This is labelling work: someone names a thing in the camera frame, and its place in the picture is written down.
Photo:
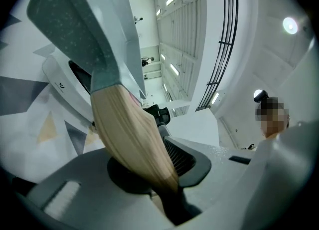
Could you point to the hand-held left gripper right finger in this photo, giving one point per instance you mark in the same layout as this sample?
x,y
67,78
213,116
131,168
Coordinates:
x,y
219,169

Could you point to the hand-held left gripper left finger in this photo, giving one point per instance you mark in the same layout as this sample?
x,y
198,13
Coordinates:
x,y
94,199

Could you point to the person's head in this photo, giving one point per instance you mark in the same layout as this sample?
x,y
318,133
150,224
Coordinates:
x,y
271,119

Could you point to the round ceiling lamp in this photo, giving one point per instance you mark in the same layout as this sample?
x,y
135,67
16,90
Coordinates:
x,y
257,92
290,25

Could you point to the black office chair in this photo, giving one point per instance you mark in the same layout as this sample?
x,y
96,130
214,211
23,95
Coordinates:
x,y
153,110

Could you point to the triangle patterned tablecloth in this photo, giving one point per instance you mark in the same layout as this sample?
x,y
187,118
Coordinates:
x,y
25,129

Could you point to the black mezzanine railing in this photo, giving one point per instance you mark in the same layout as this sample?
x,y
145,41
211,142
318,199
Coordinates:
x,y
225,43

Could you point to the black head-mounted camera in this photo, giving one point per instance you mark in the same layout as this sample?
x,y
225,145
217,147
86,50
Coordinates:
x,y
260,96

